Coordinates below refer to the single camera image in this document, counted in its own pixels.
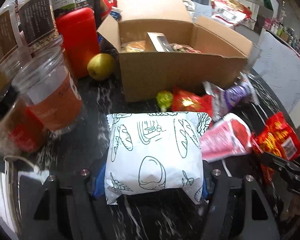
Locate white purple snack packet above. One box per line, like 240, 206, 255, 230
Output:
203, 73, 260, 122

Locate dark label spice jar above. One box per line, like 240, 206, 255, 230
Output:
18, 0, 59, 54

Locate red plastic canister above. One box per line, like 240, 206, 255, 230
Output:
56, 8, 100, 79

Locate brown label spice jar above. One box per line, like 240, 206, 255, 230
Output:
0, 1, 32, 65

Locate yellow green pear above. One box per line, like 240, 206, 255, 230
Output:
87, 53, 116, 81

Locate green lollipop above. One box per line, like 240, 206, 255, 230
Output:
156, 90, 173, 112

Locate black lid red jar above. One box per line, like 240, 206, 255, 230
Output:
0, 84, 47, 156

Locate small red candy packet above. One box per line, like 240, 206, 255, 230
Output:
171, 87, 213, 117

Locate white green printed bread bag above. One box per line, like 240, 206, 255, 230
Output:
104, 112, 212, 205

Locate large red white food bag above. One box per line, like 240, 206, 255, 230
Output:
211, 0, 252, 29

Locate brown cardboard box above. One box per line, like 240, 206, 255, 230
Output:
98, 0, 253, 102

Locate clear jar orange contents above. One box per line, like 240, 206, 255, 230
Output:
12, 47, 83, 131

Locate red spicy strip snack bag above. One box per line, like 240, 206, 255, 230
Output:
199, 113, 252, 163

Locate red yellow crinkled snack bag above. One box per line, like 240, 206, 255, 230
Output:
251, 112, 300, 185

